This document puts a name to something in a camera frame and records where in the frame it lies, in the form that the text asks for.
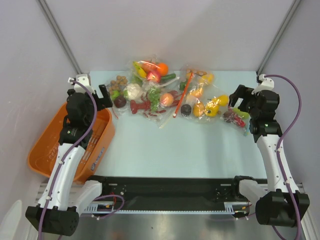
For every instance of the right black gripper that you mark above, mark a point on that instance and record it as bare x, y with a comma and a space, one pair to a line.
241, 94

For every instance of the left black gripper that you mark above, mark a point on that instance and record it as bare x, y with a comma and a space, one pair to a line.
102, 103

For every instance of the zip bag with green pear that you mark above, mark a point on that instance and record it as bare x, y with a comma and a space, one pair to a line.
237, 119

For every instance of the yellow fake pepper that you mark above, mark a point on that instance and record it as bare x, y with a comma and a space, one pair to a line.
212, 108

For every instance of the zip bag with yellow fruit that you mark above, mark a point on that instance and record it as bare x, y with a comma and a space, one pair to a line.
203, 103

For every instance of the dark purple fake fruit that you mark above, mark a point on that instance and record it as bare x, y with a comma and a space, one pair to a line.
185, 110

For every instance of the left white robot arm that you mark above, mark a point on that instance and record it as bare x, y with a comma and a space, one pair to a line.
68, 152

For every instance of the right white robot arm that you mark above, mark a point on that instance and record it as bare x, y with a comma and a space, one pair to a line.
282, 204

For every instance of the zip bag with cauliflower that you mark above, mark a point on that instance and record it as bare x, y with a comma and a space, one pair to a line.
123, 88

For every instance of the zip bag with lobster grapes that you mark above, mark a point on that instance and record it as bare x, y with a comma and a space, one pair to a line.
155, 102

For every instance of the zip bag with yellow peppers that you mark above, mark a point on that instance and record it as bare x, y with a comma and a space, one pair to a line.
201, 78

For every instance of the zip bag with orange top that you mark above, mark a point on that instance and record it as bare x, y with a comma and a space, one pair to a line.
152, 69

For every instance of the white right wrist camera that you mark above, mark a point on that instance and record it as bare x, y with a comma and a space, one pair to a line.
264, 83

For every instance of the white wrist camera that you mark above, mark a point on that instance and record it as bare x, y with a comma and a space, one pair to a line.
264, 83
83, 79

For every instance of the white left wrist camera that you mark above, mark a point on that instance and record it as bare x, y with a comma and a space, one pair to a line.
83, 79

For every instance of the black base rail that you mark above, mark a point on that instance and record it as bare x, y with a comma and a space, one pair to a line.
172, 191

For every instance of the white cable duct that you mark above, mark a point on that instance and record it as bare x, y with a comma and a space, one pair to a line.
101, 209

